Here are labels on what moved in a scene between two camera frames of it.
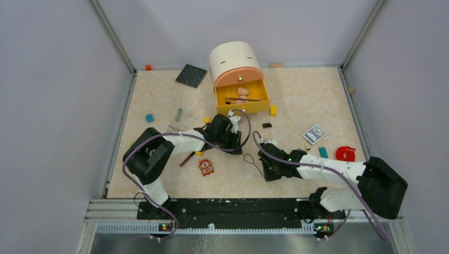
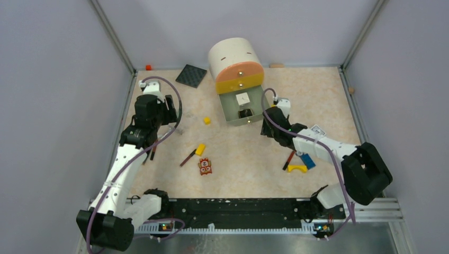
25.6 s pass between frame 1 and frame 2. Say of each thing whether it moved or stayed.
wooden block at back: stayed
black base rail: stayed
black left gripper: moved
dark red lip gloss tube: stayed
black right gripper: moved
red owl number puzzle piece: stayed
